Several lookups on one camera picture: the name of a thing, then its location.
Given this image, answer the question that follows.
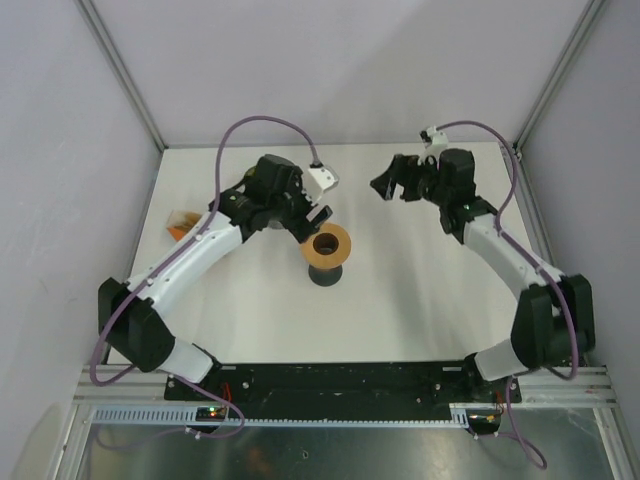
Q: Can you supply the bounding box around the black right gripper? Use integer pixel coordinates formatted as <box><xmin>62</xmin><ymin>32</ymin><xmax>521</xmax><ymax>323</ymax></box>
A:
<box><xmin>370</xmin><ymin>154</ymin><xmax>450</xmax><ymax>206</ymax></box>

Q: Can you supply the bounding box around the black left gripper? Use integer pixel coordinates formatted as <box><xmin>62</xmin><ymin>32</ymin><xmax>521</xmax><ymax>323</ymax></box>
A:
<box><xmin>267</xmin><ymin>166</ymin><xmax>330</xmax><ymax>242</ymax></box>

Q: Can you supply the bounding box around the wooden ring dripper holder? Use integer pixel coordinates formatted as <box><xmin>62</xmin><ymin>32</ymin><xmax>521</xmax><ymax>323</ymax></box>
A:
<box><xmin>300</xmin><ymin>223</ymin><xmax>352</xmax><ymax>270</ymax></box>

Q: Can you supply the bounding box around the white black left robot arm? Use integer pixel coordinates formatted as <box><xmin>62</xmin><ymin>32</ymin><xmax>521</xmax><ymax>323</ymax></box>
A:
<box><xmin>98</xmin><ymin>154</ymin><xmax>339</xmax><ymax>400</ymax></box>

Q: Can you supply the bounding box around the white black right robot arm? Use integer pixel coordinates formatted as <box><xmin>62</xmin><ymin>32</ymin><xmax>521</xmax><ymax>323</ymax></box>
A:
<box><xmin>370</xmin><ymin>148</ymin><xmax>596</xmax><ymax>401</ymax></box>

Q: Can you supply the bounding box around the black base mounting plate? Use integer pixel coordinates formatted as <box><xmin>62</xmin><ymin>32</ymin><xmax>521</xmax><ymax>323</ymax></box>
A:
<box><xmin>164</xmin><ymin>361</ymin><xmax>507</xmax><ymax>419</ymax></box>

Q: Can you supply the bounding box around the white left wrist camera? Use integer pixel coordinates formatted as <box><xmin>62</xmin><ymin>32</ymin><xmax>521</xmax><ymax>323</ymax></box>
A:
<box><xmin>303</xmin><ymin>166</ymin><xmax>339</xmax><ymax>204</ymax></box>

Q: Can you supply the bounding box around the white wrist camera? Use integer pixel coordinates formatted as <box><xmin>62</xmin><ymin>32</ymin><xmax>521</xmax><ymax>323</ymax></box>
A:
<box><xmin>419</xmin><ymin>126</ymin><xmax>449</xmax><ymax>160</ymax></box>
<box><xmin>303</xmin><ymin>166</ymin><xmax>339</xmax><ymax>204</ymax></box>

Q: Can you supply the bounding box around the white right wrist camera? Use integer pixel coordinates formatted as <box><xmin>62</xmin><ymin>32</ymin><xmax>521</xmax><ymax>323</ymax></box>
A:
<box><xmin>419</xmin><ymin>126</ymin><xmax>449</xmax><ymax>160</ymax></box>

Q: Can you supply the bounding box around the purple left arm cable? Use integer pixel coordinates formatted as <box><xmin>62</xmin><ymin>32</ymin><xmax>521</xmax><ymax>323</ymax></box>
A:
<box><xmin>89</xmin><ymin>115</ymin><xmax>321</xmax><ymax>446</ymax></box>

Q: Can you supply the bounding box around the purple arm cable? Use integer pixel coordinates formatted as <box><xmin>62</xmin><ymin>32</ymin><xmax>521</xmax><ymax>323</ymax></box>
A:
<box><xmin>439</xmin><ymin>119</ymin><xmax>584</xmax><ymax>471</ymax></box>
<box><xmin>89</xmin><ymin>115</ymin><xmax>321</xmax><ymax>446</ymax></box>

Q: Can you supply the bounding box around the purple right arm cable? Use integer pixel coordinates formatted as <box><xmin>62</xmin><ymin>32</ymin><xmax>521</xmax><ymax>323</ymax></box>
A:
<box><xmin>439</xmin><ymin>119</ymin><xmax>584</xmax><ymax>471</ymax></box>

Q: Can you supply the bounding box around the aluminium corner post right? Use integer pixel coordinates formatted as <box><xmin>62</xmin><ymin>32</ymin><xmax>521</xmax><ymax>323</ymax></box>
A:
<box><xmin>513</xmin><ymin>0</ymin><xmax>610</xmax><ymax>152</ymax></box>

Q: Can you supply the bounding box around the aluminium corner post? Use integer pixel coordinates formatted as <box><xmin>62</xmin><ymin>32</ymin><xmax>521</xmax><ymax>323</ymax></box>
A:
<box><xmin>513</xmin><ymin>0</ymin><xmax>610</xmax><ymax>152</ymax></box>
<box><xmin>75</xmin><ymin>0</ymin><xmax>167</xmax><ymax>152</ymax></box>

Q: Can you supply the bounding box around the grey slotted cable duct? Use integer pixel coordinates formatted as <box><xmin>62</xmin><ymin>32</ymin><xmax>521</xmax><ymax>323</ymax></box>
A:
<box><xmin>90</xmin><ymin>404</ymin><xmax>499</xmax><ymax>429</ymax></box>

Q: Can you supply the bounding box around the aluminium corner post left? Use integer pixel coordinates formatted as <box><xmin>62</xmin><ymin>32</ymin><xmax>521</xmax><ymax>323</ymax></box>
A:
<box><xmin>75</xmin><ymin>0</ymin><xmax>167</xmax><ymax>152</ymax></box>

